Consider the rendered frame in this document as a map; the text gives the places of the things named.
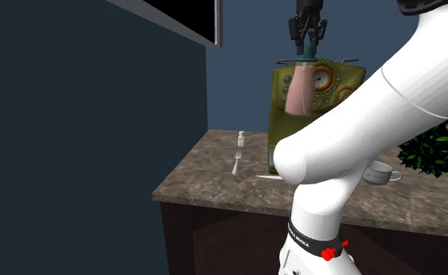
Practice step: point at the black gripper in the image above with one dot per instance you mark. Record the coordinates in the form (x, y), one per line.
(309, 7)

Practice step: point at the pink bottle with teal cap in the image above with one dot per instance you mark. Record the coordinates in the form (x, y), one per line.
(298, 91)

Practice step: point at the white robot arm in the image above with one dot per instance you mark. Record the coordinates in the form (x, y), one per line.
(361, 129)

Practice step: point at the green retro coffee machine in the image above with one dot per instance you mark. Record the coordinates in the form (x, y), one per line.
(285, 133)

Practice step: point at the small white shaker bottle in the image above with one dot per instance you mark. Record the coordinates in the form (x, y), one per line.
(241, 139)

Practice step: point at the white knife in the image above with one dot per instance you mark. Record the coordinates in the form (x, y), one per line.
(269, 177)

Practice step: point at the white fork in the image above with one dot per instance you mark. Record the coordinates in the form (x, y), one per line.
(236, 164)

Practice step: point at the white cup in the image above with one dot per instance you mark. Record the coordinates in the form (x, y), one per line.
(378, 174)

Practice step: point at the green leafy plant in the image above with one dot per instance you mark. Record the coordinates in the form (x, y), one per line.
(437, 152)

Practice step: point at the dark brown counter cabinet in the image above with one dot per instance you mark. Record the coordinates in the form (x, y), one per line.
(224, 247)

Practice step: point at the black wall screen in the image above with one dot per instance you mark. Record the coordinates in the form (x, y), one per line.
(186, 15)

